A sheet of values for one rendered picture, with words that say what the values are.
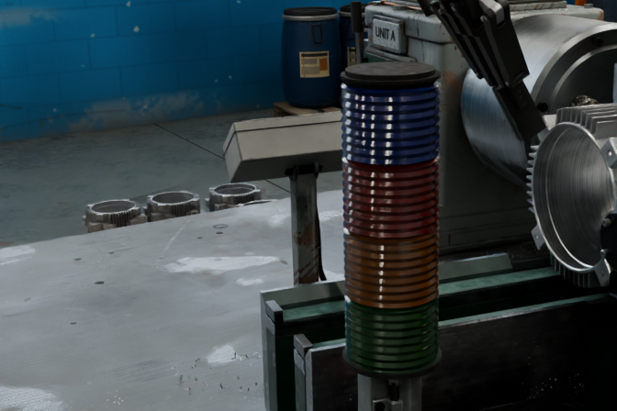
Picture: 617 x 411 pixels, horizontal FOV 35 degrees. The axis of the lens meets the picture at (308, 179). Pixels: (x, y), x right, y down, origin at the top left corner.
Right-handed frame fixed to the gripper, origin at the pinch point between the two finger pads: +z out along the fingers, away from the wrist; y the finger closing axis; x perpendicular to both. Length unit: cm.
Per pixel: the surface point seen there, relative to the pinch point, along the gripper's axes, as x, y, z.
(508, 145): -4.6, 19.8, 13.5
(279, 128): 20.7, 15.0, -8.4
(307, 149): 19.6, 13.3, -5.0
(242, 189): 7, 251, 86
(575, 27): -19.7, 18.6, 4.8
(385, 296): 29, -39, -15
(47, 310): 57, 39, 2
